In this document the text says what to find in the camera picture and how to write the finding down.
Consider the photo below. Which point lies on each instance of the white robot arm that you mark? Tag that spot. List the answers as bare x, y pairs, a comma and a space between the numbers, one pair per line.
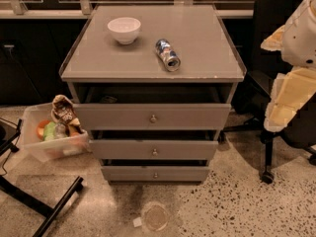
296, 41

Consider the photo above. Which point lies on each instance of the brown chip bag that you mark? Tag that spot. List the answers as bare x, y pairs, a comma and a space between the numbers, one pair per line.
62, 111

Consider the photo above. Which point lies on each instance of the clear plastic bin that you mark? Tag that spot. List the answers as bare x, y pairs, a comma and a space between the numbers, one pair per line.
48, 150

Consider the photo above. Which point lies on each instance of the clear plastic bottle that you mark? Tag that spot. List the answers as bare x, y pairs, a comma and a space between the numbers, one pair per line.
60, 131

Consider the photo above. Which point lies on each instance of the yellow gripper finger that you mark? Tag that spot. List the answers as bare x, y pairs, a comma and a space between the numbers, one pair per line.
289, 94

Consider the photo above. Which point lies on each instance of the grey drawer cabinet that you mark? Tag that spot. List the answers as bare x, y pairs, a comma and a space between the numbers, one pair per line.
208, 57

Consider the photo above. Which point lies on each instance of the black office chair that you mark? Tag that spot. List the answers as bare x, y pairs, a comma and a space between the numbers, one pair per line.
254, 93

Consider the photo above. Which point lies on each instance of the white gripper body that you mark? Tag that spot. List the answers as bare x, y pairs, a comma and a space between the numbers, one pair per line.
300, 39

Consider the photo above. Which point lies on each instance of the white ceramic bowl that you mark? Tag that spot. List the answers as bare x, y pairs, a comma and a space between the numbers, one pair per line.
125, 30

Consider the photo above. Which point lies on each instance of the blue silver soda can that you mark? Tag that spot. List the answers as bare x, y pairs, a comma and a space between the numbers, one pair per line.
168, 55

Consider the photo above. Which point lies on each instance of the orange fruit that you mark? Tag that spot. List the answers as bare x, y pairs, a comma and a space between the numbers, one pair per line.
40, 128

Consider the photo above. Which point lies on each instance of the green apple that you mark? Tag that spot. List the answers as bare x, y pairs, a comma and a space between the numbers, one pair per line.
48, 132

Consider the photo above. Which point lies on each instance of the grey top drawer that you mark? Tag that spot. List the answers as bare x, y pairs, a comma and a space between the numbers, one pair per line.
153, 107

